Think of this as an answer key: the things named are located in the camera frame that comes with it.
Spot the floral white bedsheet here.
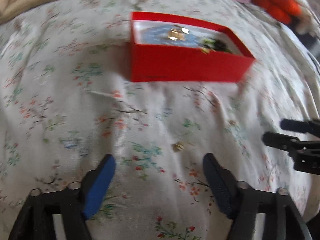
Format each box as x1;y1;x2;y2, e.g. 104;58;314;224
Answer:
1;0;319;239

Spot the red box white insert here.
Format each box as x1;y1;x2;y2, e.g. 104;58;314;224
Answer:
130;11;255;82

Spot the light blue bead bracelet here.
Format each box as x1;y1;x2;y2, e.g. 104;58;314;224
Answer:
141;24;208;48

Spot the gold rings pair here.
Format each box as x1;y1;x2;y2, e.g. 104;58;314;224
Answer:
166;25;190;42

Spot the orange plush toy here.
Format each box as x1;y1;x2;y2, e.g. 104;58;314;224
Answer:
252;0;302;24

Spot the green bead bracelet with charms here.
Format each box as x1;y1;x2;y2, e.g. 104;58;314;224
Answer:
198;37;235;55

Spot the gold flower earring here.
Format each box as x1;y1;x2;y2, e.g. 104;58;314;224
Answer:
172;141;185;152

